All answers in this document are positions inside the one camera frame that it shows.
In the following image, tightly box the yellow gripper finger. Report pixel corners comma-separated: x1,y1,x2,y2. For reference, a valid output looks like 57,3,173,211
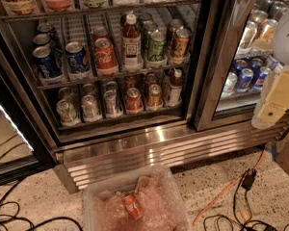
256,68,289,124
251,70,287,129

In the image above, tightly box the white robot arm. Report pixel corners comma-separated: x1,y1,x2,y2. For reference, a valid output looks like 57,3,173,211
251,10,289,129

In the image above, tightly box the blue pepsi can right fridge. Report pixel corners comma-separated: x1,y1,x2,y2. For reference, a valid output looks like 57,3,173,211
236,68,253,92

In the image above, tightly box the glass fridge door right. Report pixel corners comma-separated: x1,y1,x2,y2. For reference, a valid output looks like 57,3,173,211
195,0,289,130

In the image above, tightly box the small brown bottle bottom shelf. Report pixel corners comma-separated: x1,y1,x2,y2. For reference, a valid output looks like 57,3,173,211
167,69,183,105

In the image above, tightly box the gold can bottom shelf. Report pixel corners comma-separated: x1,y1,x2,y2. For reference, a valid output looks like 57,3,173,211
147,84,162,107

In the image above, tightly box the orange brown can front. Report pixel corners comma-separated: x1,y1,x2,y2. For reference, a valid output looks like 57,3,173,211
171,29,191,58

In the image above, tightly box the red coke can bottom shelf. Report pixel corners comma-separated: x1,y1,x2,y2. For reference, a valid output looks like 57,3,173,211
126,88,142,111

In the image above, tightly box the green soda can front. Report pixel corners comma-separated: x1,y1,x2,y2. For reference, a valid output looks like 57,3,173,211
147,32,166,62

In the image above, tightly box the orange can in bin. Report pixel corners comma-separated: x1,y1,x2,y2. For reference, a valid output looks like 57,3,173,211
123,194,144,220

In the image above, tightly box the red coke can middle shelf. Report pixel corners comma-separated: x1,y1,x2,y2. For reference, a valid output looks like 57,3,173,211
93,38,116,70

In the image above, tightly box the stainless steel fridge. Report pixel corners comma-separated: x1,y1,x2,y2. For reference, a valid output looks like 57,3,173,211
0,0,289,193

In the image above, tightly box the silver green can bottom left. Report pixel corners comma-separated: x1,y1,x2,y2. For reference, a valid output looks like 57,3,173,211
56,99,79,126

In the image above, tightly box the blue pepsi can front left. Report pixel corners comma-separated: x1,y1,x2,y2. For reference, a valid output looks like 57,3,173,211
33,46,62,79

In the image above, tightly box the black power adapter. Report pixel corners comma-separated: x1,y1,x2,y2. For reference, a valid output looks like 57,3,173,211
241,169,256,191

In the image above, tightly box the clear plastic bin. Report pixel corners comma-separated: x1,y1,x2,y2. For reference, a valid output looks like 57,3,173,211
84,166,190,231

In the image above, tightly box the brown tea bottle white cap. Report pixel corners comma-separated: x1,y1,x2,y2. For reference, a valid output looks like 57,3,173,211
121,13,142,71

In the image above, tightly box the orange extension cable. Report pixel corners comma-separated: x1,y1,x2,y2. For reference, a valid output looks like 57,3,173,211
192,146,268,227

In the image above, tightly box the black cables left floor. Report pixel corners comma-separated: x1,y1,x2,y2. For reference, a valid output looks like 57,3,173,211
0,176,84,231

